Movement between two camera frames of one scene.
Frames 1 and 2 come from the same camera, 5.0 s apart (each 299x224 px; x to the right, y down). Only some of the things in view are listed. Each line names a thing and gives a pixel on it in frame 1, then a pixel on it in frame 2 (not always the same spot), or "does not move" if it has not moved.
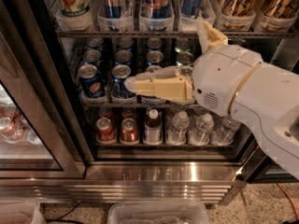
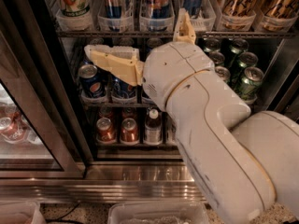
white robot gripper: x=222 y=78 to x=173 y=70
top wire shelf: x=127 y=35 does not move
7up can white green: x=75 y=0 does not move
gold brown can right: x=279 y=1 does not move
